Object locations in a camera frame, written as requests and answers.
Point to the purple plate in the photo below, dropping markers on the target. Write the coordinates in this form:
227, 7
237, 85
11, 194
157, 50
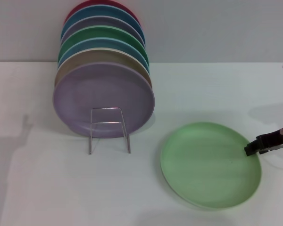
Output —
96, 89

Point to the dark green plate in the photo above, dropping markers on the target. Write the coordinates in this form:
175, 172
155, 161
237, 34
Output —
96, 33

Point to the red plate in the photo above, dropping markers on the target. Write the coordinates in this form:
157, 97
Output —
77, 7

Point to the teal plate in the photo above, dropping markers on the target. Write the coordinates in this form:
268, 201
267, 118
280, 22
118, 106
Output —
96, 13

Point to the grey lavender plate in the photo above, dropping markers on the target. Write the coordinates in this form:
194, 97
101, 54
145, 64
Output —
103, 22

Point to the light green plate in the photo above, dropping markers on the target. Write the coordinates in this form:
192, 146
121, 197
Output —
210, 164

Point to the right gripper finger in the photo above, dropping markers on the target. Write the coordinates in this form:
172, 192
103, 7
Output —
266, 139
273, 148

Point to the beige plate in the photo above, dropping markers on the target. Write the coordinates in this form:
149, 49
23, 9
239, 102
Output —
96, 56

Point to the light blue plate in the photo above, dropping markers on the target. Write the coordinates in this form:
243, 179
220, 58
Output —
96, 43

